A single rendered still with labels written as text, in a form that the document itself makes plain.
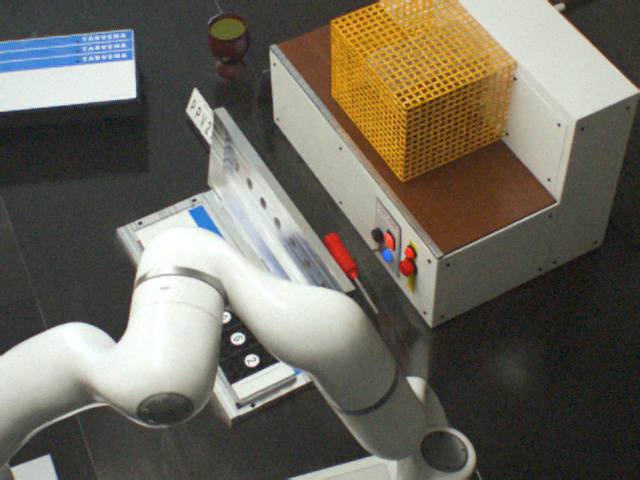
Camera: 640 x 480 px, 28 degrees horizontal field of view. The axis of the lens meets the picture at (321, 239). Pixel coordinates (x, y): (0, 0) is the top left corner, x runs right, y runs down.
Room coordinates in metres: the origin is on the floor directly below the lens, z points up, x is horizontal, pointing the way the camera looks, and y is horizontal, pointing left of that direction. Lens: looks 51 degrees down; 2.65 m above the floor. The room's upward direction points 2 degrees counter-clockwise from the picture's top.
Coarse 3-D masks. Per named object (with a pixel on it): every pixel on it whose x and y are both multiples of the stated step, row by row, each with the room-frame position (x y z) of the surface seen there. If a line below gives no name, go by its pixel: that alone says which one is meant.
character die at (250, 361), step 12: (252, 348) 1.16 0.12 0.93; (264, 348) 1.15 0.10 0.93; (228, 360) 1.13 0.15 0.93; (240, 360) 1.13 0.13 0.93; (252, 360) 1.13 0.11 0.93; (264, 360) 1.13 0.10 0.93; (276, 360) 1.13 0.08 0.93; (228, 372) 1.11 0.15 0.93; (240, 372) 1.11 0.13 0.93; (252, 372) 1.11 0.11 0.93
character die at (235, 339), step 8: (232, 328) 1.19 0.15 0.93; (240, 328) 1.20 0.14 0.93; (248, 328) 1.20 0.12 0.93; (224, 336) 1.18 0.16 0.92; (232, 336) 1.18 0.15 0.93; (240, 336) 1.18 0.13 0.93; (248, 336) 1.18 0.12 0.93; (224, 344) 1.16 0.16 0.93; (232, 344) 1.16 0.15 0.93; (240, 344) 1.16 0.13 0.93; (248, 344) 1.17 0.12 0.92; (224, 352) 1.15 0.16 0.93; (232, 352) 1.15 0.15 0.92
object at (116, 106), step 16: (112, 32) 1.84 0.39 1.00; (128, 32) 1.84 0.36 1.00; (0, 48) 1.80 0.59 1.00; (16, 48) 1.80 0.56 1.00; (32, 48) 1.80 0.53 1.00; (0, 112) 1.69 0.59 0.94; (16, 112) 1.69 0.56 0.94; (32, 112) 1.70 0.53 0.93; (48, 112) 1.70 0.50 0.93; (64, 112) 1.70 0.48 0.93; (80, 112) 1.71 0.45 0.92; (96, 112) 1.71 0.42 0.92; (112, 112) 1.71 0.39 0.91; (128, 112) 1.71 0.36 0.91; (0, 128) 1.69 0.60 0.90
